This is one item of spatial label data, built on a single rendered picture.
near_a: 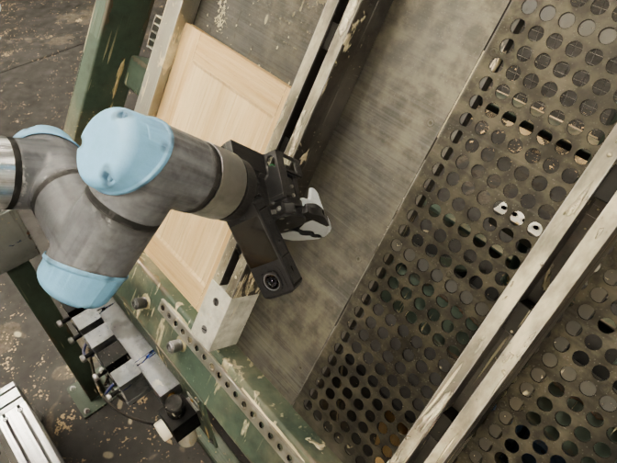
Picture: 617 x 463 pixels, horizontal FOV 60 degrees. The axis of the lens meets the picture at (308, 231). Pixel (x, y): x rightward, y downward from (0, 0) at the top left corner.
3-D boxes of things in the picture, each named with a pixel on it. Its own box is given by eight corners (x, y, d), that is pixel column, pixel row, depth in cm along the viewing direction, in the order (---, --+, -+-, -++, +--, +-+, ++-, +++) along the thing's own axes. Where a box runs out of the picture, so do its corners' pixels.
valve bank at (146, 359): (64, 341, 141) (30, 285, 124) (114, 310, 148) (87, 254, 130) (163, 491, 116) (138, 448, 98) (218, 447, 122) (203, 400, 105)
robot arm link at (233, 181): (228, 197, 51) (168, 225, 55) (257, 207, 55) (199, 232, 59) (217, 128, 53) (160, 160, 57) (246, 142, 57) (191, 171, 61)
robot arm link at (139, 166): (56, 163, 48) (103, 82, 46) (151, 191, 57) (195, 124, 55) (92, 214, 44) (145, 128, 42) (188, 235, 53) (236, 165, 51)
